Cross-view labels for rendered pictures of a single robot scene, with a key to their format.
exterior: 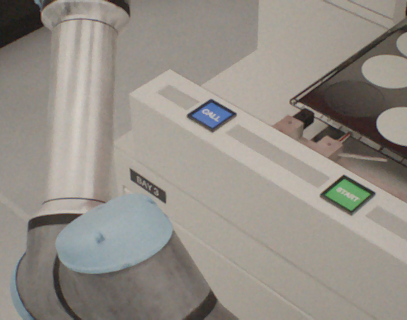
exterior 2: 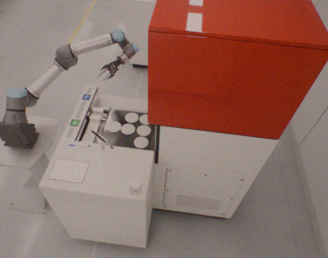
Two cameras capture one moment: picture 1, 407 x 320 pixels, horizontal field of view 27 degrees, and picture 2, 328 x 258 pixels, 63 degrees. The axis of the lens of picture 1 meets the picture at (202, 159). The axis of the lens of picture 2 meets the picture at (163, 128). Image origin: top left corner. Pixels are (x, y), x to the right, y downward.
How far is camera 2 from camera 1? 1.69 m
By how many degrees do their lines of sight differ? 34
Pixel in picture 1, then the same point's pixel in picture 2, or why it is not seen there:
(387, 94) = (123, 120)
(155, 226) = (15, 94)
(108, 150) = (42, 85)
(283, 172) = (76, 112)
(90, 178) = (35, 86)
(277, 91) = (124, 107)
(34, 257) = not seen: hidden behind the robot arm
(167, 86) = (92, 88)
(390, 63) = (134, 116)
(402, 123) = (114, 125)
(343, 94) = (117, 113)
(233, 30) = not seen: hidden behind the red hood
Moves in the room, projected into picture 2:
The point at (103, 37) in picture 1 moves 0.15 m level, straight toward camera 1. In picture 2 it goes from (55, 68) to (35, 78)
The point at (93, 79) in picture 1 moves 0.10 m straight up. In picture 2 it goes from (47, 73) to (43, 61)
